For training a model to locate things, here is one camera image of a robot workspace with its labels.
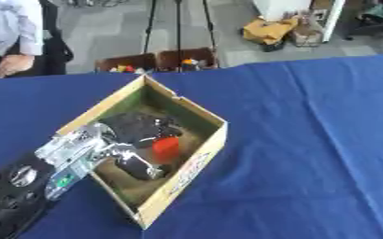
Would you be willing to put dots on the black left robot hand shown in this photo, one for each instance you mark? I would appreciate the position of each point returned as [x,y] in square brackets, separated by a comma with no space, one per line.
[137,127]

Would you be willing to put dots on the red cylinder block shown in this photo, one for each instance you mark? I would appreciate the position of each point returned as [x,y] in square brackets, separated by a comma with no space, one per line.
[166,149]

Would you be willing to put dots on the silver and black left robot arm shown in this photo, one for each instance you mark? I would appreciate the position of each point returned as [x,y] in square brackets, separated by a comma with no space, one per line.
[31,180]

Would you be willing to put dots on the tan cardboard box green inside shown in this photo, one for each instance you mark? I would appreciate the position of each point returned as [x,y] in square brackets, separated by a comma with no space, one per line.
[146,149]

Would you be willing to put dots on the brown cardboard box with toys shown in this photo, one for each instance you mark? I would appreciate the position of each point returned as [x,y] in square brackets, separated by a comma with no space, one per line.
[126,63]
[188,59]

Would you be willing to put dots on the black tripod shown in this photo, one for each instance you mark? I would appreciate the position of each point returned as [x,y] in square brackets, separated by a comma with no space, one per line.
[178,28]

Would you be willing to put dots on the person's hand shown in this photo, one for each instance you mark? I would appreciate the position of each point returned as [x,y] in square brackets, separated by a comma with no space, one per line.
[14,64]

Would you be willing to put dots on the person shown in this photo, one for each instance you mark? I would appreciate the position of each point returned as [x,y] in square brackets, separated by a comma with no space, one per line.
[379,21]
[9,31]

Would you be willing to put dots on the yellow bag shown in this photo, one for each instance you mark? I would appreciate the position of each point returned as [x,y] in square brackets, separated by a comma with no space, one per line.
[268,30]

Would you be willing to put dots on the white cabinet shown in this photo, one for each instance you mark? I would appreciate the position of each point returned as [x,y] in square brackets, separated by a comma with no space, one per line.
[298,12]

